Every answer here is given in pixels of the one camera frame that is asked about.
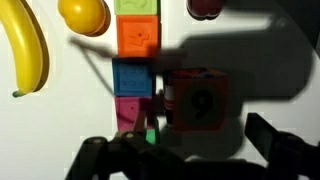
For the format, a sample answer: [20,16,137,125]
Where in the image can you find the orange number six block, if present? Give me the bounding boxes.
[163,68,228,132]

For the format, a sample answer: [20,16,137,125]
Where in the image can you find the blue block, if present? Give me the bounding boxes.
[112,58,153,97]

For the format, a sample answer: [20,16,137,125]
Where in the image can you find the dark red apple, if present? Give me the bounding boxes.
[187,0,223,20]

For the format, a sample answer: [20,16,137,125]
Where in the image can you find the pink block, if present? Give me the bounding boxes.
[115,97,153,131]

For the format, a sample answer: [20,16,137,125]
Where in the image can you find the yellow banana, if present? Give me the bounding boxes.
[0,0,50,98]

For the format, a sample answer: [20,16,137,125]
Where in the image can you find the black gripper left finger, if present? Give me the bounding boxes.
[64,132,186,180]

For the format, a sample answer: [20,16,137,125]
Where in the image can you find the light green block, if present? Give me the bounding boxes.
[114,0,158,15]

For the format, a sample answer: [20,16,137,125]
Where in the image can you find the round white table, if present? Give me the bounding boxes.
[0,0,319,180]

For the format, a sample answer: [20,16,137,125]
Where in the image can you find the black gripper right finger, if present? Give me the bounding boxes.
[245,113,320,180]

